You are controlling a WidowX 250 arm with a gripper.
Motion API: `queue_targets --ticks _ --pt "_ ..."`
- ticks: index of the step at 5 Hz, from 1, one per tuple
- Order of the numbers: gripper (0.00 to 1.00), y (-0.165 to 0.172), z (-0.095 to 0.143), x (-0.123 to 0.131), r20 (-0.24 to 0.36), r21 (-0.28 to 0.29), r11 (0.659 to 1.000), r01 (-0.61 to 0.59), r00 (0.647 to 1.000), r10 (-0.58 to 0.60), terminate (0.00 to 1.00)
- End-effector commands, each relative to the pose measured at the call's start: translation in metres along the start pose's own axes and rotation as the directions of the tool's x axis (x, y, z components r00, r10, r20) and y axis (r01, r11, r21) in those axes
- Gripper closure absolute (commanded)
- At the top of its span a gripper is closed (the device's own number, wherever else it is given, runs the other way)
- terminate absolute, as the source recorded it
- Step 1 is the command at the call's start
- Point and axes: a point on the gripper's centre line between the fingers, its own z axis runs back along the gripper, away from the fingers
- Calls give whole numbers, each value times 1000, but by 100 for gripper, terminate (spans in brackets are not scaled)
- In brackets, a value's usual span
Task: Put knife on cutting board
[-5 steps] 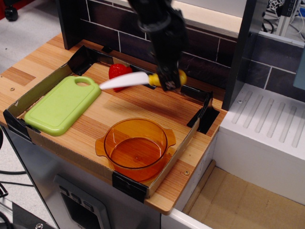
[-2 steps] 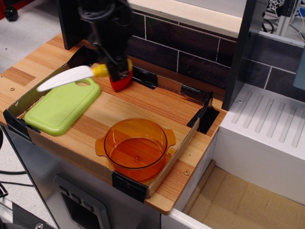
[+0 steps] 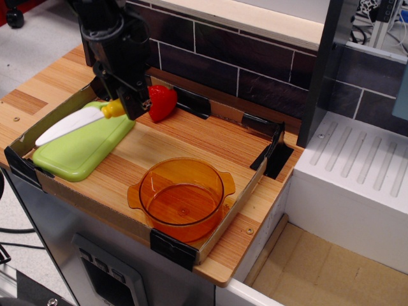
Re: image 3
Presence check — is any white sink drainboard unit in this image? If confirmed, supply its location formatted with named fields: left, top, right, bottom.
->
left=286, top=112, right=407, bottom=273

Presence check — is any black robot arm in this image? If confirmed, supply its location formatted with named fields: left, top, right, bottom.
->
left=73, top=1, right=150, bottom=120

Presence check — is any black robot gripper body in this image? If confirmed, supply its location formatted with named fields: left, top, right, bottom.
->
left=80, top=14, right=150, bottom=96

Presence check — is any cardboard fence with black tape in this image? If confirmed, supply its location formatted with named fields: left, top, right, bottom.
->
left=1, top=60, right=303, bottom=286

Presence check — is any black caster wheel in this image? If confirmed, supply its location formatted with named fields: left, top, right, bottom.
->
left=6, top=8, right=24, bottom=29

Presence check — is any green plastic cutting board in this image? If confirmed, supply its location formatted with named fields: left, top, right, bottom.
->
left=33, top=101, right=135, bottom=182

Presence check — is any yellow handled white knife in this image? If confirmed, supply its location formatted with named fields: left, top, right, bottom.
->
left=35, top=99, right=126, bottom=147

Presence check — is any dark grey vertical post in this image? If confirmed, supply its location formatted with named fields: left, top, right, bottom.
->
left=297, top=1, right=358, bottom=148

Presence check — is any red toy strawberry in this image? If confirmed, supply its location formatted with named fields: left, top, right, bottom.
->
left=149, top=85, right=178, bottom=122

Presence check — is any toy oven front panel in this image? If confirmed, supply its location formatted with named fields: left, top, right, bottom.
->
left=72, top=233, right=149, bottom=305

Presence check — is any orange transparent pot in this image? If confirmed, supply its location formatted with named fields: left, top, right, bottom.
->
left=127, top=157, right=235, bottom=243

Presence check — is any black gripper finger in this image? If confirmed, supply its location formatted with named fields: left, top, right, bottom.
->
left=117, top=84, right=152, bottom=120

